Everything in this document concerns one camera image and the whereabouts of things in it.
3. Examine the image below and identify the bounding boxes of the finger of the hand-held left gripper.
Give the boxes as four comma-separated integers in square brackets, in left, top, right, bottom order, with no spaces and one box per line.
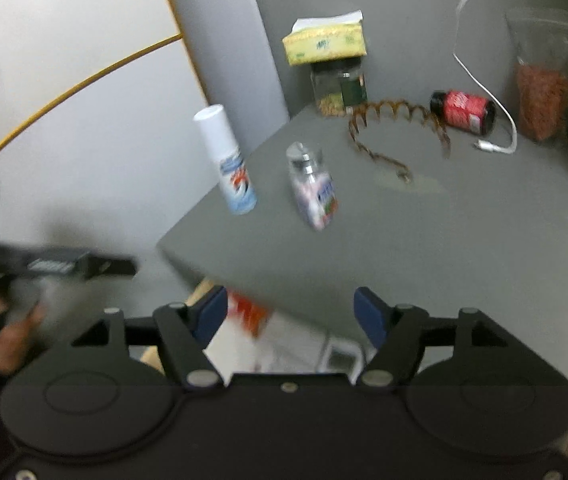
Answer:
[81,251,139,280]

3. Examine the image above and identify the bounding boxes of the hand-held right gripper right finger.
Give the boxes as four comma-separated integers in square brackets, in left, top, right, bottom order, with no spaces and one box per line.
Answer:
[353,286,510,393]

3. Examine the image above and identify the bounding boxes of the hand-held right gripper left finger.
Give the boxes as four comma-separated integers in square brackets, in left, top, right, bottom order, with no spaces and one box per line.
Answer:
[69,285,229,393]

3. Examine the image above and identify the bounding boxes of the clear bottle with silver cap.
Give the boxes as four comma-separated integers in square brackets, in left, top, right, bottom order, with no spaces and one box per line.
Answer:
[285,141,340,232]

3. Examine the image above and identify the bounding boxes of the white spray can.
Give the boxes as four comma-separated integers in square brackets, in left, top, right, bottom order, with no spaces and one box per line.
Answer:
[192,104,259,216]

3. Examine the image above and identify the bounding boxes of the person's left hand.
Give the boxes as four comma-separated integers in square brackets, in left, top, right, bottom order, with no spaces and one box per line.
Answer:
[0,276,49,377]

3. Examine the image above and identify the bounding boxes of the orange and white packet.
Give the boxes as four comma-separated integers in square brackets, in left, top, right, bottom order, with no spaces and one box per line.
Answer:
[228,291,273,337]

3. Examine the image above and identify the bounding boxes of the small white device with screen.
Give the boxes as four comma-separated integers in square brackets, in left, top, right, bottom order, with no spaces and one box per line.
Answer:
[320,341,365,374]

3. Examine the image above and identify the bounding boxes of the white paper box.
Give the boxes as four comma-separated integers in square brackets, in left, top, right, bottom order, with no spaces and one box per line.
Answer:
[206,310,332,375]

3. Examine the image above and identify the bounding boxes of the grey nightstand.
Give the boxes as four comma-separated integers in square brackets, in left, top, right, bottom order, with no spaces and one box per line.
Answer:
[155,97,568,346]

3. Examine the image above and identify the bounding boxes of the brown wavy headband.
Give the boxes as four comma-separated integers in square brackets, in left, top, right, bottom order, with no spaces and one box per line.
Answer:
[346,97,452,184]

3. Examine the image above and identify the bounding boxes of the dark bottle with red label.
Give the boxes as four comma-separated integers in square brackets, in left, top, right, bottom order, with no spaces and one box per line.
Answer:
[429,89,497,137]

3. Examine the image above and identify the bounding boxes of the glass jar with black lid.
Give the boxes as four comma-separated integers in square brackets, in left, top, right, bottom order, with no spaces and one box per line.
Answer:
[310,57,369,118]

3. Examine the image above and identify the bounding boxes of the yellow tissue box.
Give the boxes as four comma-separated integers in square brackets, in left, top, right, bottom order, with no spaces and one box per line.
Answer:
[282,10,369,67]

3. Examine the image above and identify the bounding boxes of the clear bag of red snacks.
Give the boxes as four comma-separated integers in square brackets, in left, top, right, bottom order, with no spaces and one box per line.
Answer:
[506,8,568,143]

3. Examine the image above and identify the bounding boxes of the thin white charging cable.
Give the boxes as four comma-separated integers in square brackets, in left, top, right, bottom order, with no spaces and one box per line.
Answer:
[454,0,519,156]

